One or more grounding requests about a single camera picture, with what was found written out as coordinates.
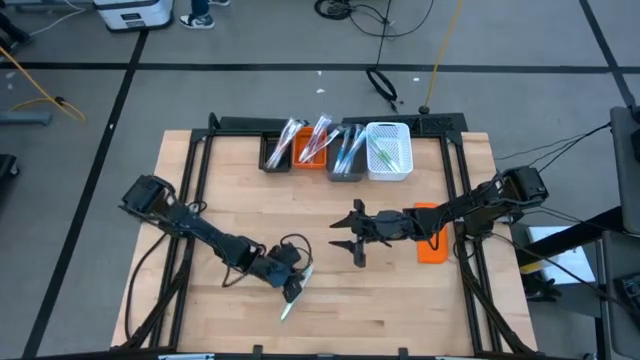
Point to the black perforated plastic basket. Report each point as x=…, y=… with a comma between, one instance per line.
x=265, y=150

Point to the grey plastic basket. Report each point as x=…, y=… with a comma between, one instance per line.
x=350, y=176

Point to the black aluminium table frame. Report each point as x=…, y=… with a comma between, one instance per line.
x=240, y=135

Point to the blue toothbrush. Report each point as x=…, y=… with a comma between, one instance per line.
x=361, y=135
x=356, y=147
x=341, y=150
x=349, y=150

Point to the purple toothbrush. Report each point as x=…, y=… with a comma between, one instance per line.
x=315, y=137
x=325, y=144

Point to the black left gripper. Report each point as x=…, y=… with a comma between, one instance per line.
x=275, y=267

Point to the white Trossen equipment cart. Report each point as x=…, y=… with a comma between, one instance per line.
x=132, y=15

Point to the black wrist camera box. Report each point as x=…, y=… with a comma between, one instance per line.
x=289, y=251

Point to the orange perforated plastic basket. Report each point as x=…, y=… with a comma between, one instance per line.
x=298, y=137

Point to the white paper sheet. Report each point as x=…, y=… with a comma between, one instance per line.
x=560, y=250

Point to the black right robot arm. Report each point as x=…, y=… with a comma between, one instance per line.
x=475, y=205

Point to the person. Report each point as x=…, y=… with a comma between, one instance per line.
x=197, y=19

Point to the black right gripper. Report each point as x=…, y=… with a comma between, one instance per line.
x=387, y=225

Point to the grey side desk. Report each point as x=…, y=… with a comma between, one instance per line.
x=625, y=165

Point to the orange flat mat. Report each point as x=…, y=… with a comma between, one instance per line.
x=435, y=252

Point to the white perforated plastic basket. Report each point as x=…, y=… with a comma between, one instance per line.
x=400, y=135

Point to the green toothbrush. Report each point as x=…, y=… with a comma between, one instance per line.
x=292, y=302
x=381, y=150
x=389, y=160

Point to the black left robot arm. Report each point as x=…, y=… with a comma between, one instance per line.
x=200, y=232

